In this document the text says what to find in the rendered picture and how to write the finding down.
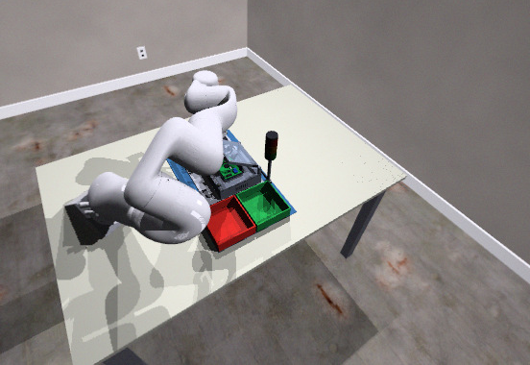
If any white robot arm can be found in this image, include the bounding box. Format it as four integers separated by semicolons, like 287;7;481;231
79;71;237;244

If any green circuit board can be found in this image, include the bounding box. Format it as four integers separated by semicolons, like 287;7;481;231
219;159;242;179

